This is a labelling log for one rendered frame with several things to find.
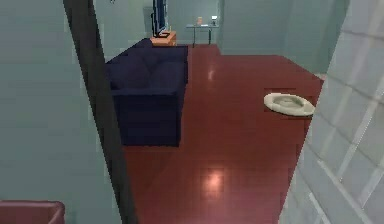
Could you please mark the orange wooden television stand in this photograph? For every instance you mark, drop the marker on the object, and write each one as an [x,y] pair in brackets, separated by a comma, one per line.
[165,39]

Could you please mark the dark red armchair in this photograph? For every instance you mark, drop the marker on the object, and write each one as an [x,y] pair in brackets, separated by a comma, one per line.
[30,212]

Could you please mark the black television set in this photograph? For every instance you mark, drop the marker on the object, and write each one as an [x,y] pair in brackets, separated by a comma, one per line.
[158,16]

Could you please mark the grey glass side table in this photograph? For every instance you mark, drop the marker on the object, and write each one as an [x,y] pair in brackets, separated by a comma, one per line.
[202,27]

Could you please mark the small white box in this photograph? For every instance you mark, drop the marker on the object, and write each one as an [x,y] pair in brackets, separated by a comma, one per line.
[214,18]

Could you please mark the cream oval pet bed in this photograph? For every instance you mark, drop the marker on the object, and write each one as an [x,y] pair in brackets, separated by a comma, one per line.
[288,104]

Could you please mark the orange box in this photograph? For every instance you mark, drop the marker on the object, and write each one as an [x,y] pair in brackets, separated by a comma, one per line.
[199,20]

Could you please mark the dark blue sofa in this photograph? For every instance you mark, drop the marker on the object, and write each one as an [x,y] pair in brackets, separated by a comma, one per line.
[146,96]

